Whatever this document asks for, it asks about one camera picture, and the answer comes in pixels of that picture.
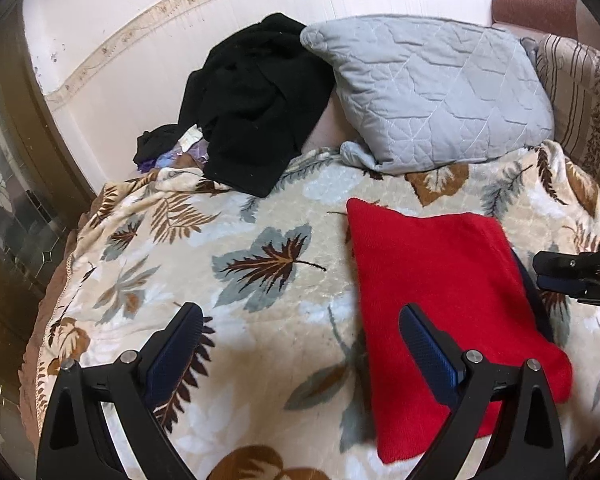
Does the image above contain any brown ruffled bed sheet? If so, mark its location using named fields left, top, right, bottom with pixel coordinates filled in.
left=18, top=194, right=102, bottom=453

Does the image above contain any grey quilted pillow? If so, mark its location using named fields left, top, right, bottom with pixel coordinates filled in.
left=300, top=14, right=554, bottom=176

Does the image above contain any white paper tag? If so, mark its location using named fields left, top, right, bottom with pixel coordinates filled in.
left=178, top=125, right=204, bottom=151

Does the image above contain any purple patterned cloth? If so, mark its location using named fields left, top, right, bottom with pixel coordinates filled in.
left=136, top=139, right=208, bottom=174

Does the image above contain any brown padded headboard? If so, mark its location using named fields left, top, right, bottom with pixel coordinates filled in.
left=491, top=0, right=600, bottom=40

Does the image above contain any leaf pattern fleece blanket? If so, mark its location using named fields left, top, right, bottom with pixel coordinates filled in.
left=35, top=141, right=600, bottom=479

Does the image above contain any wooden stained glass door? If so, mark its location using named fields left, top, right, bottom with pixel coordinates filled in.
left=0, top=2, right=93, bottom=474

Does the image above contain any red and blue knit sweater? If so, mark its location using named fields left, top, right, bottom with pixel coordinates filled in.
left=347, top=198, right=573, bottom=465

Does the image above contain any striped beige bolster cushion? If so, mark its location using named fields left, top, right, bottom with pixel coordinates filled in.
left=521, top=35, right=600, bottom=186

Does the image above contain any black garment pile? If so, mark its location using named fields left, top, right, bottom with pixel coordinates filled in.
left=176, top=13, right=335, bottom=197

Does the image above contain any small black cloth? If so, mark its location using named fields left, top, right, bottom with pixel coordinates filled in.
left=133, top=124, right=180, bottom=174

